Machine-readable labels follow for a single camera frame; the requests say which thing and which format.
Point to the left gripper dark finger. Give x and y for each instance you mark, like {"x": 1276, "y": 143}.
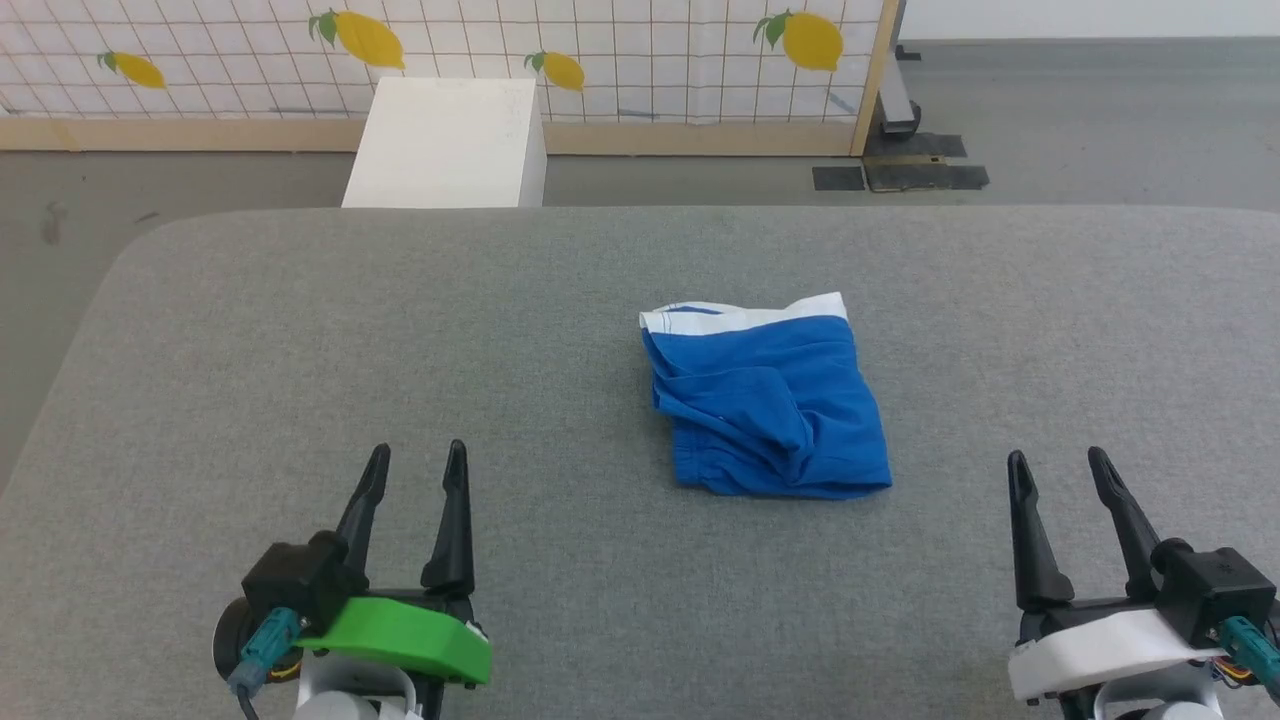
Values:
{"x": 455, "y": 530}
{"x": 368, "y": 505}

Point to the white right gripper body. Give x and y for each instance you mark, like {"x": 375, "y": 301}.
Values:
{"x": 1090, "y": 650}

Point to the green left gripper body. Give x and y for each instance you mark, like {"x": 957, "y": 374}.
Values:
{"x": 410, "y": 635}

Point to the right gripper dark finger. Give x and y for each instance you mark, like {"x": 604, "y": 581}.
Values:
{"x": 1030, "y": 550}
{"x": 1125, "y": 520}

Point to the blue shorts white waistband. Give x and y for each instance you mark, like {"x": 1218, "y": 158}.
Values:
{"x": 770, "y": 410}

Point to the grey fabric sofa cushion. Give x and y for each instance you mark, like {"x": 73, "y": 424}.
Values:
{"x": 500, "y": 400}

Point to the white box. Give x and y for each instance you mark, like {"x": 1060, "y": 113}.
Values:
{"x": 445, "y": 140}

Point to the black floor mat piece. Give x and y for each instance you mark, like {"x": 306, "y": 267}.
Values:
{"x": 838, "y": 178}
{"x": 930, "y": 176}

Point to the metal partition foot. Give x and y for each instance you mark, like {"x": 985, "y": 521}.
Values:
{"x": 897, "y": 90}

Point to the lemon print partition screen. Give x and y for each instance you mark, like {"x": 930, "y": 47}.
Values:
{"x": 650, "y": 60}

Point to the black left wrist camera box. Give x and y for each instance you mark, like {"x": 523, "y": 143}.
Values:
{"x": 300, "y": 580}

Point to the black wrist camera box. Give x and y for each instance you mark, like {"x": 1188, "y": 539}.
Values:
{"x": 300, "y": 580}
{"x": 1215, "y": 590}

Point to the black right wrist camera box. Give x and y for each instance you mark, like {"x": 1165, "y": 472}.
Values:
{"x": 1215, "y": 590}

